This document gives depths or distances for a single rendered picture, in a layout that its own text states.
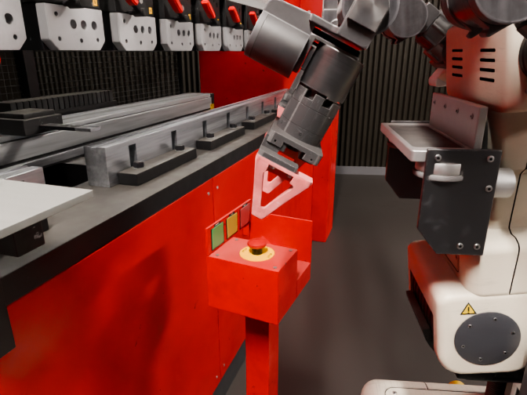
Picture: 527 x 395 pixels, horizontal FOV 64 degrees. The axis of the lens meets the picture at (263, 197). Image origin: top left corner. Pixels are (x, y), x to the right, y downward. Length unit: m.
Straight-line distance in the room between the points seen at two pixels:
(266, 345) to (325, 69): 0.69
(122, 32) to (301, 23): 0.63
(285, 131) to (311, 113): 0.04
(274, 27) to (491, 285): 0.52
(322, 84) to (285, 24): 0.07
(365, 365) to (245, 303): 1.03
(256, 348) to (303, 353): 0.83
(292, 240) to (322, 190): 1.68
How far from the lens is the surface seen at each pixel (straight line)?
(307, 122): 0.48
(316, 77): 0.48
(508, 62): 0.65
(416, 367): 1.88
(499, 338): 0.82
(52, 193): 0.61
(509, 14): 0.50
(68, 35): 0.92
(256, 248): 0.85
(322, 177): 2.63
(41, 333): 0.78
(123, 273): 0.91
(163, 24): 1.21
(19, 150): 1.19
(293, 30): 0.48
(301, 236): 0.98
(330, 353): 1.86
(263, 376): 1.07
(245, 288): 0.86
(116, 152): 1.04
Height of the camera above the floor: 1.17
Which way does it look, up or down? 19 degrees down
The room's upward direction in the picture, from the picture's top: straight up
